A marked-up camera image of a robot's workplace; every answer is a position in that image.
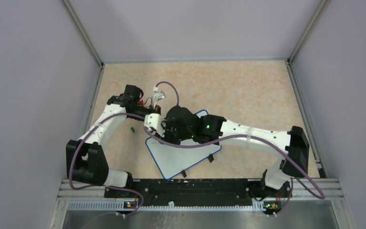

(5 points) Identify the white cable duct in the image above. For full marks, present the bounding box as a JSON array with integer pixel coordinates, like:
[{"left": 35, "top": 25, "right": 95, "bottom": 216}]
[{"left": 68, "top": 200, "right": 266, "bottom": 211}]

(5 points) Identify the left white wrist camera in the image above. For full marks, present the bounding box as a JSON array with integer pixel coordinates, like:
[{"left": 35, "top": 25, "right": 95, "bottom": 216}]
[{"left": 151, "top": 86, "right": 165, "bottom": 108}]

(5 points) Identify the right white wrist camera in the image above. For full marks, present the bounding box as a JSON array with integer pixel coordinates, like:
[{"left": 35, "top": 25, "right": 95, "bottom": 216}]
[{"left": 144, "top": 113, "right": 164, "bottom": 137}]

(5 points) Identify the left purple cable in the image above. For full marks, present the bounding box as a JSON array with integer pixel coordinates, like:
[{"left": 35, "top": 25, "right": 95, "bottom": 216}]
[{"left": 68, "top": 81, "right": 181, "bottom": 218}]

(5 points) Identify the purple cable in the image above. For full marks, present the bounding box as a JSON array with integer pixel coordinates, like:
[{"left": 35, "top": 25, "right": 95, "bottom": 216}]
[
  {"left": 143, "top": 126, "right": 326, "bottom": 217},
  {"left": 68, "top": 81, "right": 181, "bottom": 218}
]

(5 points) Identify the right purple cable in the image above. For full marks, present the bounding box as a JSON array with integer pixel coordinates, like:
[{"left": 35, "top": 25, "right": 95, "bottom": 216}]
[{"left": 143, "top": 126, "right": 326, "bottom": 217}]

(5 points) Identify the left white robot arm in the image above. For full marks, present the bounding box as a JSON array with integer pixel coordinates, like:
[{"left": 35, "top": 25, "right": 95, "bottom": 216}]
[{"left": 66, "top": 84, "right": 165, "bottom": 197}]

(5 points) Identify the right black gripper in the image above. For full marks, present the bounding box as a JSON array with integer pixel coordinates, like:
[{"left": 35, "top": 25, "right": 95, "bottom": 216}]
[{"left": 155, "top": 120, "right": 193, "bottom": 148}]

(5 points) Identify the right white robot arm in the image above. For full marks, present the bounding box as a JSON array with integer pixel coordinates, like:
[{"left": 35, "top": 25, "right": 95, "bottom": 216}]
[{"left": 161, "top": 106, "right": 309, "bottom": 197}]

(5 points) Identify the blue-framed whiteboard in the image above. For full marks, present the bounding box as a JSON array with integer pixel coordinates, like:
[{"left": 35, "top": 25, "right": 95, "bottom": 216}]
[{"left": 145, "top": 106, "right": 222, "bottom": 180}]

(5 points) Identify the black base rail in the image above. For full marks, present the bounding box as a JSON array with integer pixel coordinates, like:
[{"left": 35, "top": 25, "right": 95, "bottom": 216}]
[{"left": 104, "top": 178, "right": 290, "bottom": 207}]

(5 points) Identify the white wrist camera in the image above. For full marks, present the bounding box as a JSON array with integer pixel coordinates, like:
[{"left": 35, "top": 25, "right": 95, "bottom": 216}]
[
  {"left": 151, "top": 86, "right": 165, "bottom": 108},
  {"left": 144, "top": 113, "right": 164, "bottom": 137}
]

